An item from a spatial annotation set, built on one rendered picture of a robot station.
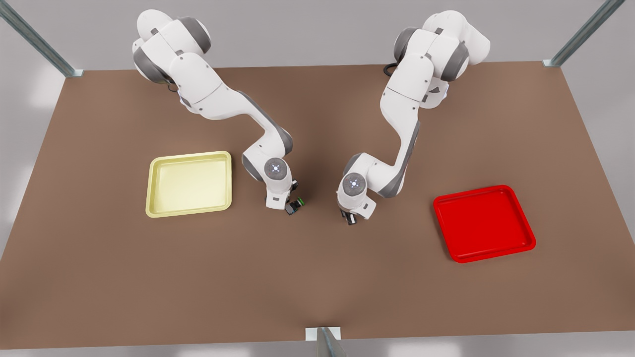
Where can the green button switch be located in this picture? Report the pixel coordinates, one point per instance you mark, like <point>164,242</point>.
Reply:
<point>299,202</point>

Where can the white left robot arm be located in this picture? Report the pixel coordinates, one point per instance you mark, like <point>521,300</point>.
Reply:
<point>414,84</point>

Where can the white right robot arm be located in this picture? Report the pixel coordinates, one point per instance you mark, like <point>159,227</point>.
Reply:
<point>198,82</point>

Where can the pale yellow square tray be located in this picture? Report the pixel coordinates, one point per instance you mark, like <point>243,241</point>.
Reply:
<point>190,184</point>

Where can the red square tray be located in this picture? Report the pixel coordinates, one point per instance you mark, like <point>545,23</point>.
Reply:
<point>483,223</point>

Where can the silver frame post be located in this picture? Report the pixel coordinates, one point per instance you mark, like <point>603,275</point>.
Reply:
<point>34,38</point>
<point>584,33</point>
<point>325,342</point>

